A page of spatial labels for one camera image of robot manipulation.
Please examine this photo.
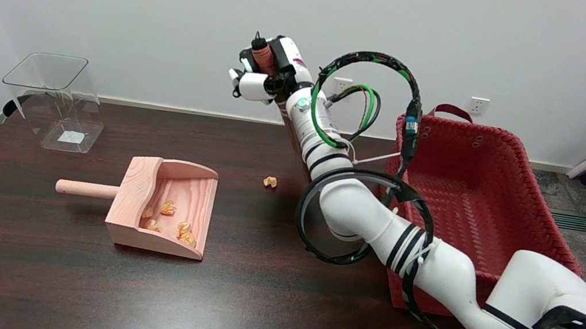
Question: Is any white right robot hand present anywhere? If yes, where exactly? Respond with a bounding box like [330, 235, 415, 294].
[225, 29, 321, 111]

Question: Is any small brown hand broom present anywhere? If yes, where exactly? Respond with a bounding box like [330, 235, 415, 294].
[236, 31, 318, 160]

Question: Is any light wooden dustpan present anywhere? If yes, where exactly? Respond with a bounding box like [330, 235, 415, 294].
[48, 142, 221, 262]

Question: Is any clear plastic container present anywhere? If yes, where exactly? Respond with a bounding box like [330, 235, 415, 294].
[0, 47, 115, 157]

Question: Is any red woven basket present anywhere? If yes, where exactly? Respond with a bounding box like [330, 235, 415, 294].
[368, 96, 586, 329]

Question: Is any small black object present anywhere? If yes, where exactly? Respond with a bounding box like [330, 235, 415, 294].
[2, 97, 20, 119]

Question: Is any metal floor vent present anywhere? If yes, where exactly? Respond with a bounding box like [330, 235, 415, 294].
[546, 209, 586, 235]

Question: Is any white wall outlet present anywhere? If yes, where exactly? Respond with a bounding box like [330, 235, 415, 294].
[331, 77, 354, 98]
[468, 96, 490, 117]

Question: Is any black braided cable harness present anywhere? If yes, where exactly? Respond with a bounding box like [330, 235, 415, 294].
[301, 43, 431, 183]

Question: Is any green cable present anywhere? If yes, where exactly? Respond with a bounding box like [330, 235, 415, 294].
[304, 77, 384, 155]

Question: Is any black elbow cable loop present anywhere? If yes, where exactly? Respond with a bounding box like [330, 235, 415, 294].
[278, 160, 581, 329]

